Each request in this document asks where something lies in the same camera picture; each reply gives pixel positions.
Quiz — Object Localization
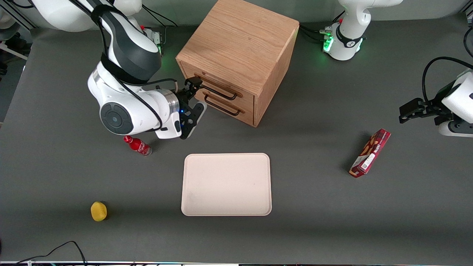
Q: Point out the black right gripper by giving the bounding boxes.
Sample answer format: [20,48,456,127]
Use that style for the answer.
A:
[174,77,204,111]

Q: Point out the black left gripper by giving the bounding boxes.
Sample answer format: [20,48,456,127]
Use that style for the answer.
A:
[399,82,460,126]

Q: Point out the black metal drawer handle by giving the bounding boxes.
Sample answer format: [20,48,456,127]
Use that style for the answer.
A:
[203,92,245,117]
[195,75,243,101]

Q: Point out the wooden drawer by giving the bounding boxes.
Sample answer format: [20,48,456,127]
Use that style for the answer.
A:
[181,62,255,111]
[191,86,255,127]

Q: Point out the wooden drawer cabinet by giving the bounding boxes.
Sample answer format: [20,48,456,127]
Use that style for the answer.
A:
[176,0,300,128]

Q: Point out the red tartan cookie box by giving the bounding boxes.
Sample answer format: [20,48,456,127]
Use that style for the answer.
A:
[349,128,392,178]

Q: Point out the red cola bottle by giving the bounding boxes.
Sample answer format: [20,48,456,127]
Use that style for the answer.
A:
[123,135,153,157]

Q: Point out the beige plastic tray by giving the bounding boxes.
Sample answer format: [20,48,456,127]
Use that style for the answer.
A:
[181,153,272,217]

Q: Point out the yellow lemon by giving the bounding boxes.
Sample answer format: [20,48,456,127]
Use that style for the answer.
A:
[91,201,108,222]

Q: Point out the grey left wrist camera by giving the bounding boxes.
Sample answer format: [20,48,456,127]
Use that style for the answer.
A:
[439,120,473,138]

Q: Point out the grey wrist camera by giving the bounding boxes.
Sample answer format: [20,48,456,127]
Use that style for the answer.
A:
[439,120,473,138]
[180,103,208,140]

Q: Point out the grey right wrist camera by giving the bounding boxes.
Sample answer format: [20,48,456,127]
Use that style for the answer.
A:
[180,103,208,140]

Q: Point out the black left wrist cable loop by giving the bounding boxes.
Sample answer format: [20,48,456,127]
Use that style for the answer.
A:
[422,57,473,105]

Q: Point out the black right arm base cable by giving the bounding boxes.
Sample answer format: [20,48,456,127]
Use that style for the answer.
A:
[142,6,179,47]

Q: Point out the black arm base cable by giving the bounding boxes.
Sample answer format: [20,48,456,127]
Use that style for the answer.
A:
[142,6,179,47]
[299,11,346,42]

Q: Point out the black left arm base cable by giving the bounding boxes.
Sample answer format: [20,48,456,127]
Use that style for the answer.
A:
[299,11,346,42]

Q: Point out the thin black table-edge cable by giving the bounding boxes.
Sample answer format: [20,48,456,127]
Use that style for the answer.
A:
[15,241,88,266]

